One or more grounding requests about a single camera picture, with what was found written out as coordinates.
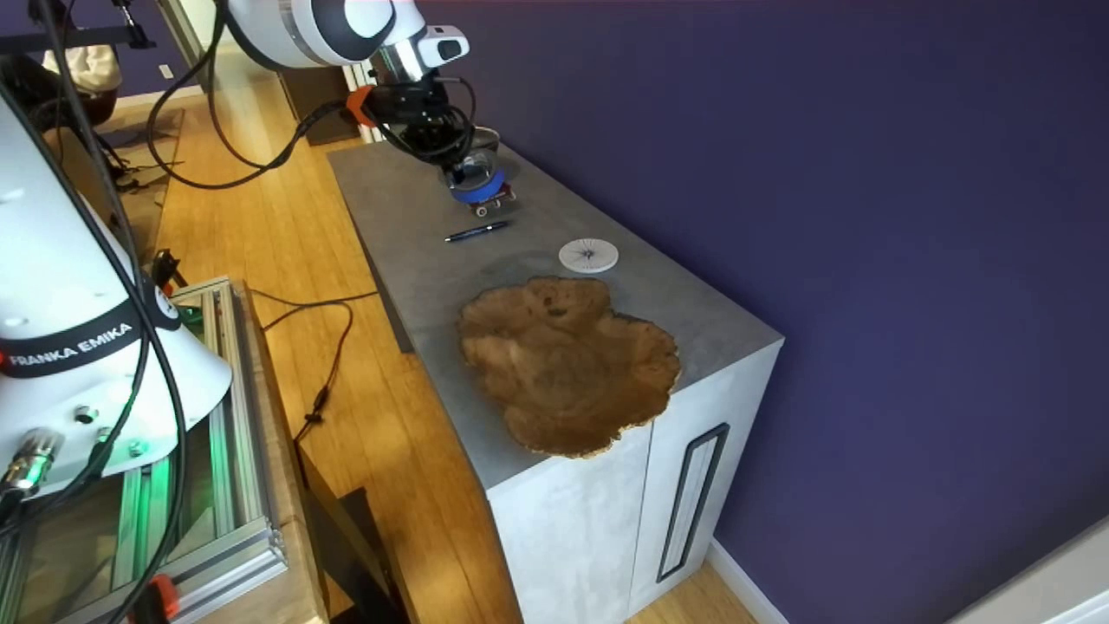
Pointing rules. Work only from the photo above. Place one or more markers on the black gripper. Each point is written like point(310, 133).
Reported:
point(416, 113)

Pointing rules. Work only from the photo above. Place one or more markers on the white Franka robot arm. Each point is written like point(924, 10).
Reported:
point(70, 278)

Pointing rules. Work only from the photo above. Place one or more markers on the blue pen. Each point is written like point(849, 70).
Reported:
point(476, 232)

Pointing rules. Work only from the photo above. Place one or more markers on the white round disc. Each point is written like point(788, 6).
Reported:
point(586, 253)

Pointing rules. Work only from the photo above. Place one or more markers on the brown burl wood tray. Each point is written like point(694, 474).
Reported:
point(565, 364)

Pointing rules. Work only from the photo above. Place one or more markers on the grey concrete cabinet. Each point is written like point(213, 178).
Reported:
point(578, 532)

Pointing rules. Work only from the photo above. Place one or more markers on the black box on floor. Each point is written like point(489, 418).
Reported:
point(350, 555)

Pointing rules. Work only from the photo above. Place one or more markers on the black stand with chair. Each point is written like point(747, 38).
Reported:
point(82, 75)

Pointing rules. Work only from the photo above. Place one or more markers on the white baseboard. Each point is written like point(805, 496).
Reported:
point(747, 584)

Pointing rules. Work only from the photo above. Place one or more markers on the red clamp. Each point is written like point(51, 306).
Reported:
point(157, 596)

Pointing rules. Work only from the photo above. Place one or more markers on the white furniture edge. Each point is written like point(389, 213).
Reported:
point(1041, 584)

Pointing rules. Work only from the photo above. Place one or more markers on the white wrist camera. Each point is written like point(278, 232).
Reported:
point(438, 47)

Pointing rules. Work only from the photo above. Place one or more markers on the orange bracket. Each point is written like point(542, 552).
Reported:
point(362, 105)

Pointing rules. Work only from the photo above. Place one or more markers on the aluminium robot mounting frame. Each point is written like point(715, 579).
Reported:
point(230, 485)

